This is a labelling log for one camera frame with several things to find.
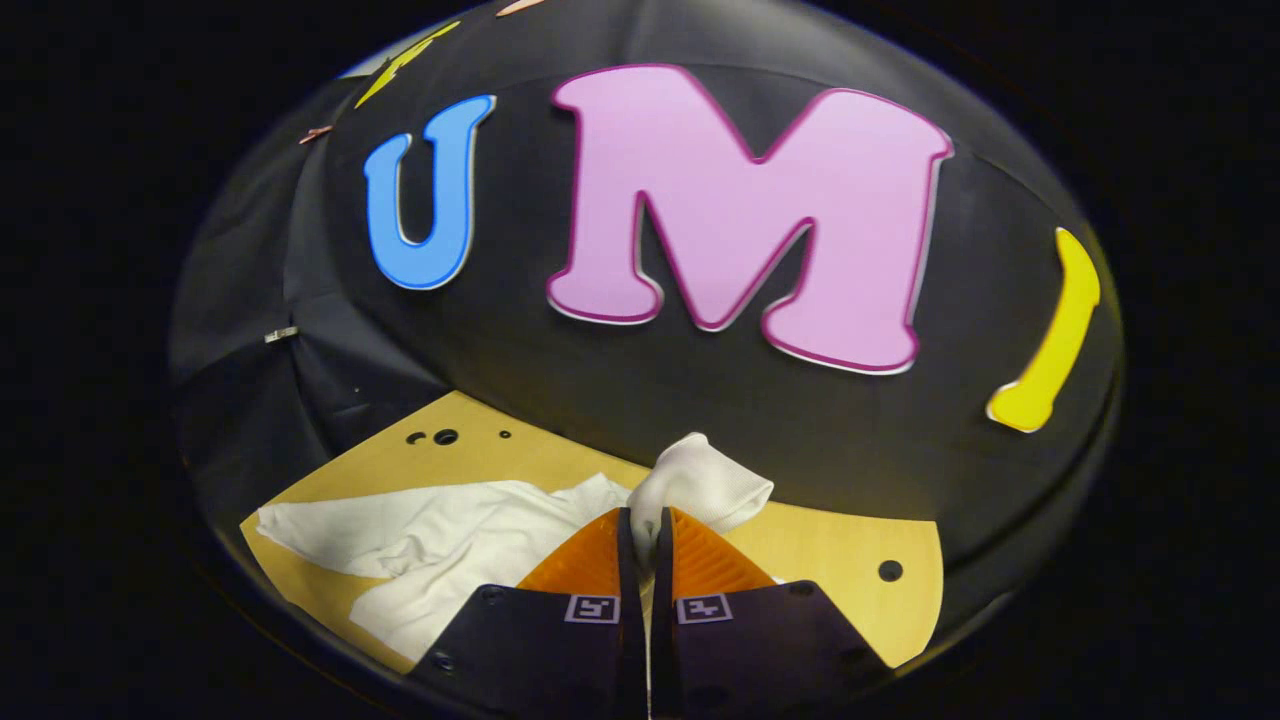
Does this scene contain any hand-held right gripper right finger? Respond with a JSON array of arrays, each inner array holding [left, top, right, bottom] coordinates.
[[650, 507, 893, 720]]

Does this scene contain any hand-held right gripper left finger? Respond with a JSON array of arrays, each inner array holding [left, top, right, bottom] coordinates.
[[405, 507, 649, 720]]

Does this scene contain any black backdrop cloth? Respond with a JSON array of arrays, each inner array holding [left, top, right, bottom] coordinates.
[[168, 0, 1127, 691]]

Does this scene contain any white garment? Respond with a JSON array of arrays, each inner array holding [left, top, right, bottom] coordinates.
[[257, 433, 776, 663]]

